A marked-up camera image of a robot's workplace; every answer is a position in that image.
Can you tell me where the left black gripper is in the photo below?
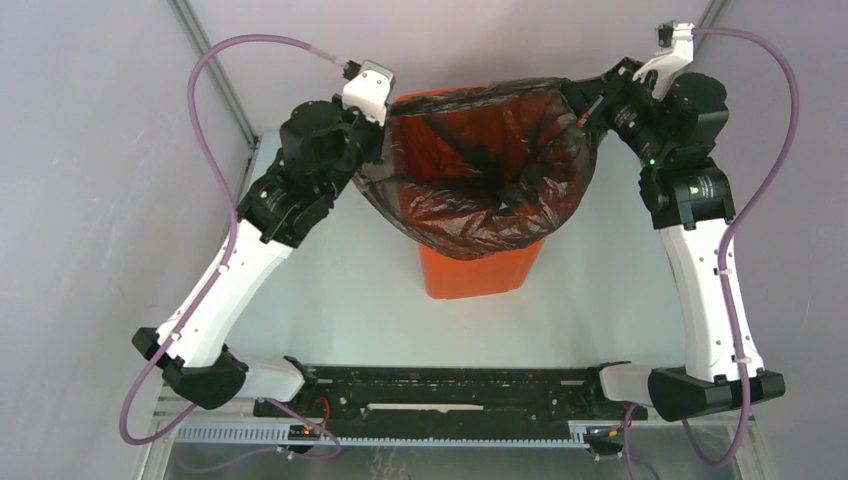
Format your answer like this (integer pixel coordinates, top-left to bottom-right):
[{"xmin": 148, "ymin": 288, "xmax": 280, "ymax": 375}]
[{"xmin": 320, "ymin": 86, "xmax": 391, "ymax": 201}]

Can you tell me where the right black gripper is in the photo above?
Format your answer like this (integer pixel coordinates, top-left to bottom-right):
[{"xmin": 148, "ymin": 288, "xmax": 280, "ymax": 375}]
[{"xmin": 559, "ymin": 57, "xmax": 672, "ymax": 165}]

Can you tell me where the black plastic trash bag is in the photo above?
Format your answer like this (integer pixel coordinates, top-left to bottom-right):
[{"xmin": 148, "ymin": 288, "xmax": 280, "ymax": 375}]
[{"xmin": 353, "ymin": 78, "xmax": 603, "ymax": 260}]

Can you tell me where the orange plastic trash bin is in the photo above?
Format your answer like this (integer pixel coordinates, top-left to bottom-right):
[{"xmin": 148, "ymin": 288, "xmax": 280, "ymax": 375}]
[{"xmin": 388, "ymin": 84, "xmax": 559, "ymax": 301}]

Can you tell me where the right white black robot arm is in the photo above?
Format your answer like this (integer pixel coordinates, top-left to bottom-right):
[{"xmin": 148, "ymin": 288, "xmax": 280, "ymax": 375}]
[{"xmin": 562, "ymin": 58, "xmax": 786, "ymax": 421}]

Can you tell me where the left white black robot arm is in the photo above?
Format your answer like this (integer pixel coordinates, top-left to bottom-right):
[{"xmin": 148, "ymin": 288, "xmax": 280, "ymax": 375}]
[{"xmin": 132, "ymin": 99, "xmax": 388, "ymax": 417}]

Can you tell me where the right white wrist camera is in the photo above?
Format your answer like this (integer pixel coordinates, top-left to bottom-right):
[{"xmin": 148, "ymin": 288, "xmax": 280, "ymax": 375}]
[{"xmin": 631, "ymin": 20, "xmax": 695, "ymax": 85}]

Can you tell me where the right aluminium frame post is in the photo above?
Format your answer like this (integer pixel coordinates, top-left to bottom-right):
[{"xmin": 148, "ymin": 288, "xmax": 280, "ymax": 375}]
[{"xmin": 696, "ymin": 0, "xmax": 731, "ymax": 30}]

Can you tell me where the aluminium frame post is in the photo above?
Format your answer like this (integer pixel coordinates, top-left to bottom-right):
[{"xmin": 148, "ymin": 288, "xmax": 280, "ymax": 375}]
[
  {"xmin": 696, "ymin": 0, "xmax": 731, "ymax": 30},
  {"xmin": 166, "ymin": 0, "xmax": 258, "ymax": 148}
]

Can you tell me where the left aluminium frame post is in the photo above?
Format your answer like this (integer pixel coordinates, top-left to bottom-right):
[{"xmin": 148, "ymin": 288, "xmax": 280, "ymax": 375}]
[{"xmin": 166, "ymin": 0, "xmax": 258, "ymax": 148}]

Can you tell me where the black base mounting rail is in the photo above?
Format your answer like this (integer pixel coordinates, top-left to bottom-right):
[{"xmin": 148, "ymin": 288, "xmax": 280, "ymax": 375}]
[{"xmin": 287, "ymin": 366, "xmax": 627, "ymax": 440}]

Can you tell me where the white slotted cable duct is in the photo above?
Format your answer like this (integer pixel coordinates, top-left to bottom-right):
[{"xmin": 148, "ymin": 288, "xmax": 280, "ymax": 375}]
[{"xmin": 174, "ymin": 422, "xmax": 589, "ymax": 448}]

